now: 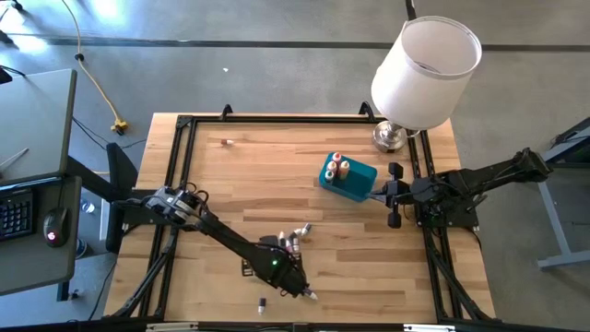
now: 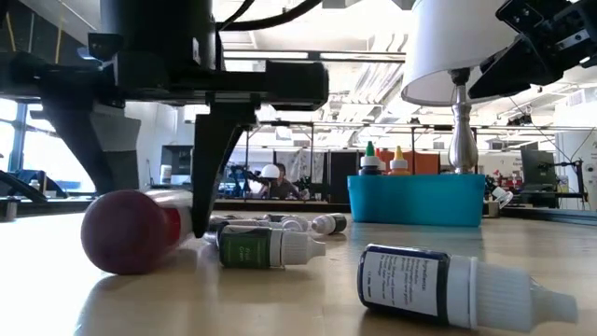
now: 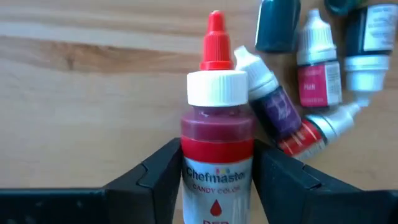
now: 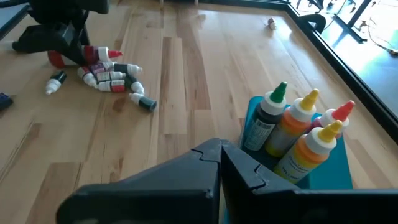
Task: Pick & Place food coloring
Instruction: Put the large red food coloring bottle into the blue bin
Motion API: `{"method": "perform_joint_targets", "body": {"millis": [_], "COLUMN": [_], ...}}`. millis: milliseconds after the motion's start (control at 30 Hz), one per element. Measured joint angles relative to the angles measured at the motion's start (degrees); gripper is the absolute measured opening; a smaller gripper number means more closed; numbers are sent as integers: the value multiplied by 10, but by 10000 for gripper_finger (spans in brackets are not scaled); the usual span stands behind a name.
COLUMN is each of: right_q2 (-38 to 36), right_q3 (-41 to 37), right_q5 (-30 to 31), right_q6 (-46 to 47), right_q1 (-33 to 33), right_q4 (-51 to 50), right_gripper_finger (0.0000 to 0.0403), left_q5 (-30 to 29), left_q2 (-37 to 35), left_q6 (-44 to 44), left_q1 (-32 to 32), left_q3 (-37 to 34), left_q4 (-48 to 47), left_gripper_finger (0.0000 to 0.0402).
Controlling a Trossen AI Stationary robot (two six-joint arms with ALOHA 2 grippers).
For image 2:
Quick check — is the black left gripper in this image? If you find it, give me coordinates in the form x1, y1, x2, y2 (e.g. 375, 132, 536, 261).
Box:
0, 49, 330, 239

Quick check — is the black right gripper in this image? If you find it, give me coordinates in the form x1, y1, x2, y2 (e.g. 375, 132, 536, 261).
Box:
468, 0, 597, 100

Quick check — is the large red food coloring bottle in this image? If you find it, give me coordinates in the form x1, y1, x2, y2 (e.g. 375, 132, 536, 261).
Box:
80, 189, 195, 275

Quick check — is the large yellow food coloring bottle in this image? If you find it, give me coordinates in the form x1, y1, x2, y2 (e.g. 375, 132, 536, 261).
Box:
388, 145, 412, 177

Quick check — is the small green dropper bottle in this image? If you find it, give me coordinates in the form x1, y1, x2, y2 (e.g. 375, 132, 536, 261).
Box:
217, 225, 327, 270

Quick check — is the teal plastic bin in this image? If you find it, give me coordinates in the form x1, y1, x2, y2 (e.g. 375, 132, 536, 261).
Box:
347, 174, 486, 228

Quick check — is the large green food coloring bottle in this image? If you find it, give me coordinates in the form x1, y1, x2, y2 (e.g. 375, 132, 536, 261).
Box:
358, 141, 382, 177

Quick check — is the small black dropper bottle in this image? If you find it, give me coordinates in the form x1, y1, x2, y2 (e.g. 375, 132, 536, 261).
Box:
311, 213, 349, 236

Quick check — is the small dark blue dropper bottle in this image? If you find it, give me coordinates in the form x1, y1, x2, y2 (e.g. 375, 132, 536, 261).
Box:
356, 244, 578, 333

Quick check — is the table lamp with white shade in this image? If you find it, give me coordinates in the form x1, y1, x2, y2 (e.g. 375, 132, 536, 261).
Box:
400, 0, 519, 175

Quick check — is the dark monitor on stand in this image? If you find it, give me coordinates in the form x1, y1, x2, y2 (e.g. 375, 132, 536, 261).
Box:
521, 147, 557, 190

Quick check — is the orange partition panel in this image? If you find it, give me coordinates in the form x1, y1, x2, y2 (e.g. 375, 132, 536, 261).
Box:
376, 148, 440, 176

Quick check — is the person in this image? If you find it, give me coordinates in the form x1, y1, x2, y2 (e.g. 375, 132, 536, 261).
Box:
259, 162, 303, 201

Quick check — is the long ceiling light bar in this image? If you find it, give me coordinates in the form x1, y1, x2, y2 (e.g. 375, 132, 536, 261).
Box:
222, 49, 407, 63

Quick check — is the black cabinet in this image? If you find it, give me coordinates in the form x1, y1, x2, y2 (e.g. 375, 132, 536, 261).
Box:
328, 151, 360, 204

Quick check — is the black aluminium table frame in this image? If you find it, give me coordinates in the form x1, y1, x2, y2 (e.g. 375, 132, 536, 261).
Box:
0, 170, 48, 223

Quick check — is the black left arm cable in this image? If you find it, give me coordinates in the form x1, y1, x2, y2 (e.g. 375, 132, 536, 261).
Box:
216, 0, 324, 33

